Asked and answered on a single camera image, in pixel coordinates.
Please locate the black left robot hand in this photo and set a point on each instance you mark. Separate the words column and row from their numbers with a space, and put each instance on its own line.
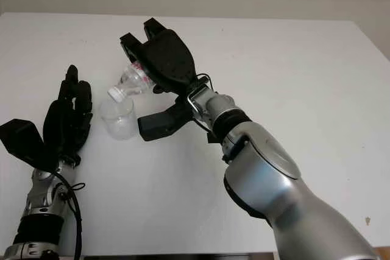
column 65, row 123

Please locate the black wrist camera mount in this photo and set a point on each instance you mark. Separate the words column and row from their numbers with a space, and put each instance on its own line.
column 161, row 123
column 22, row 141

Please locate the clear glass cup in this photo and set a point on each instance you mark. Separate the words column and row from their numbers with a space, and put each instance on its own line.
column 119, row 120

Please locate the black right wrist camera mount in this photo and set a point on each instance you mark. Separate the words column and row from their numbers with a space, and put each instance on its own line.
column 161, row 123

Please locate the clear water bottle red label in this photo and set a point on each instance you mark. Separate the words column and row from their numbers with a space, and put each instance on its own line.
column 134, row 82

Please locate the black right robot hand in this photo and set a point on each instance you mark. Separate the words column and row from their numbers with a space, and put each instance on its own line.
column 167, row 59

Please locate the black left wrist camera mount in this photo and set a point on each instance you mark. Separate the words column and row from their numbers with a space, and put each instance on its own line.
column 22, row 141

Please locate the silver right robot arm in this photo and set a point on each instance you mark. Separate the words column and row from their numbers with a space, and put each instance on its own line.
column 274, row 181

